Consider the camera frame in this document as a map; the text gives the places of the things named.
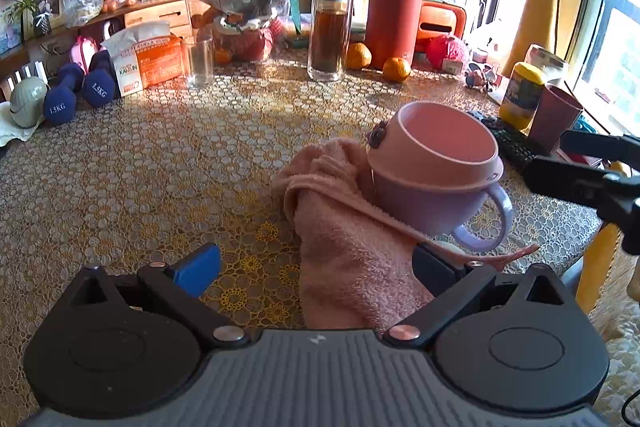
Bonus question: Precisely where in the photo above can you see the pink plastic toy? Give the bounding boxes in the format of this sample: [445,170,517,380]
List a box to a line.
[69,36,100,72]

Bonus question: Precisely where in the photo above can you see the white slatted rack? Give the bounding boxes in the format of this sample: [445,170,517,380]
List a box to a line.
[0,63,48,100]

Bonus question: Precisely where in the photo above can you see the small toy figure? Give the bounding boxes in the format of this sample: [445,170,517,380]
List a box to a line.
[465,63,501,90]

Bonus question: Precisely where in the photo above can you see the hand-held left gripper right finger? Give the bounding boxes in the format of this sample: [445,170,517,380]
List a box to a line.
[382,243,568,350]

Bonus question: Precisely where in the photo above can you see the potted plant in checked vase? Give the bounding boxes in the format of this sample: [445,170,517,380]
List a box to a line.
[10,0,56,38]

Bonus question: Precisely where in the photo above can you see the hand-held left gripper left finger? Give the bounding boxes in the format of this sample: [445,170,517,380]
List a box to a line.
[70,243,251,350]

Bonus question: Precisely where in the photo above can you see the glass tea bottle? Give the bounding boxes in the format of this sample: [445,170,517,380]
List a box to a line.
[306,0,354,82]

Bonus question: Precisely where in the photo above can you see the maroon plastic cup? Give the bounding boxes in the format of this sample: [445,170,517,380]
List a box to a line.
[528,84,584,155]

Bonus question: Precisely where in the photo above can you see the orange tissue box holder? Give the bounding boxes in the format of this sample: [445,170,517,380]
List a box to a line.
[417,0,467,52]

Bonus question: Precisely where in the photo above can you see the yellow jar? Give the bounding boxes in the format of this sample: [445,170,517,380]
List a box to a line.
[498,62,547,131]

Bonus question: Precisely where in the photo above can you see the purple mug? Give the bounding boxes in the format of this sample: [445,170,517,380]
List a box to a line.
[372,167,514,253]

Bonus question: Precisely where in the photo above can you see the black remote control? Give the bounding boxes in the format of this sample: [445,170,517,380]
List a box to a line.
[467,109,546,170]

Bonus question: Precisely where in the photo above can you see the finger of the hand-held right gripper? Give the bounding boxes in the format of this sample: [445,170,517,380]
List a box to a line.
[523,156,610,212]
[560,130,640,158]

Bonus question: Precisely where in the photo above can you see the small picture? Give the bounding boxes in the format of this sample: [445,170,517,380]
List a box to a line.
[0,2,23,55]

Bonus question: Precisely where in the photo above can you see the bag of red apples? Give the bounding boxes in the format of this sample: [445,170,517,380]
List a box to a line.
[212,14,281,62]

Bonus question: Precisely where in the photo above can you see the orange and white tissue pack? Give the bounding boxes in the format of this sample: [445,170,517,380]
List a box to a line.
[101,21,187,98]

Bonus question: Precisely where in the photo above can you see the small plastic bag with items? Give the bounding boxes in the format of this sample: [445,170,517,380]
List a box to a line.
[62,0,103,28]

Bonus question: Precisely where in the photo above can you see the window frame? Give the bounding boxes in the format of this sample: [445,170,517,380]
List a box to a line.
[475,0,640,138]

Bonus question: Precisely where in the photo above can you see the orange tangerine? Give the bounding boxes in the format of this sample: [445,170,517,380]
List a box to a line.
[346,42,373,70]
[382,57,412,82]

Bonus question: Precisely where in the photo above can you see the empty drinking glass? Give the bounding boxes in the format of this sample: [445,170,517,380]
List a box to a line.
[181,36,216,88]

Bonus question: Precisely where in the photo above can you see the photo frame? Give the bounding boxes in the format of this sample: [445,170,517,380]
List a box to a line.
[22,0,68,40]

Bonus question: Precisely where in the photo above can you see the blue dumbbell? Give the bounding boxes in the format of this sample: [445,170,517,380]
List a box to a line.
[81,51,118,108]
[43,63,85,126]

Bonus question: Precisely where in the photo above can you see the grey-green round container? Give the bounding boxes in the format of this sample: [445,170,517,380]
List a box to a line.
[9,77,49,128]

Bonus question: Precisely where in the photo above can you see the white cloth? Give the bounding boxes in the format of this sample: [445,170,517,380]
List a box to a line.
[0,102,46,148]

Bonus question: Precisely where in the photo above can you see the pink cup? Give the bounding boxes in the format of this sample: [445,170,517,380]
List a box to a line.
[366,101,505,188]

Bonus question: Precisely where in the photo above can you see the pink towel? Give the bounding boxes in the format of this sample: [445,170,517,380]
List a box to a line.
[270,138,541,333]

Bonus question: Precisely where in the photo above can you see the wooden drawer box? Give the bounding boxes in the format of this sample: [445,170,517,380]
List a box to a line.
[75,0,211,40]

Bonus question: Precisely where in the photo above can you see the red thermos jug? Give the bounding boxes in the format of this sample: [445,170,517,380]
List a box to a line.
[351,0,437,70]

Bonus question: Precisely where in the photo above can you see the glass jar with silver lid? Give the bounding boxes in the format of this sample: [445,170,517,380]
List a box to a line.
[523,44,570,88]

